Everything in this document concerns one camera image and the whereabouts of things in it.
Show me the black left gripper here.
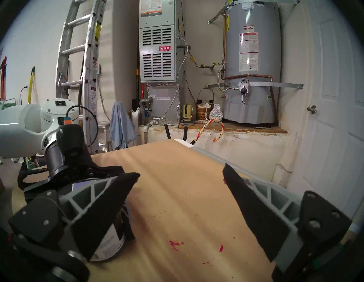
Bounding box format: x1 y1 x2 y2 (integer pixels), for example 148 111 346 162
24 139 136 242

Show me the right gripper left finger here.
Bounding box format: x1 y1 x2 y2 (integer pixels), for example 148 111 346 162
8 172 140 262

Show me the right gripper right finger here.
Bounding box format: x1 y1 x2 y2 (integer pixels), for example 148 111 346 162
222 163 352 273

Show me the white paint jar black lid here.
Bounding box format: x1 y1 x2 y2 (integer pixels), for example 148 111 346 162
58 178 128 262

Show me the blue hanging cloth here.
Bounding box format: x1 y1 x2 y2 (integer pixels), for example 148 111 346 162
109 102 137 150

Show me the red white candy cane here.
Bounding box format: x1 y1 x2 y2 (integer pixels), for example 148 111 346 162
190 119 225 145

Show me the white panel door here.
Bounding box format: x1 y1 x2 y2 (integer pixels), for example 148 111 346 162
284 0 364 219

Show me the crumpled aluminium foil lump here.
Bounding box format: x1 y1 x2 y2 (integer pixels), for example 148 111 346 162
209 104 223 121

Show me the aluminium ladder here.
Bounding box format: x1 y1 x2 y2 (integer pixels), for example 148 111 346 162
55 0 107 155

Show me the yellow plastic jug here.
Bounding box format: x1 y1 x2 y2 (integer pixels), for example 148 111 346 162
181 103 194 121

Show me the red striped flag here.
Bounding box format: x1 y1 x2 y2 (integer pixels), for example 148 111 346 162
0 56 7 101

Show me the grey Bryant furnace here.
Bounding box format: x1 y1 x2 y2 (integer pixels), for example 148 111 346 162
138 0 181 125

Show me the grey water heater tank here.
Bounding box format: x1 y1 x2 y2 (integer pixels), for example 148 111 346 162
222 0 282 125

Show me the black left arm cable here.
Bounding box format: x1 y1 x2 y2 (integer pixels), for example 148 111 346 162
17 162 49 191

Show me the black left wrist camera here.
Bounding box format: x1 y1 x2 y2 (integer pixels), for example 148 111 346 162
56 124 86 160

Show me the wicker basket with handle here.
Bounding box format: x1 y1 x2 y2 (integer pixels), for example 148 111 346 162
195 88 215 120

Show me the yellow long handled tool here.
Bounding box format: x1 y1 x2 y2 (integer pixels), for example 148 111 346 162
26 66 36 104

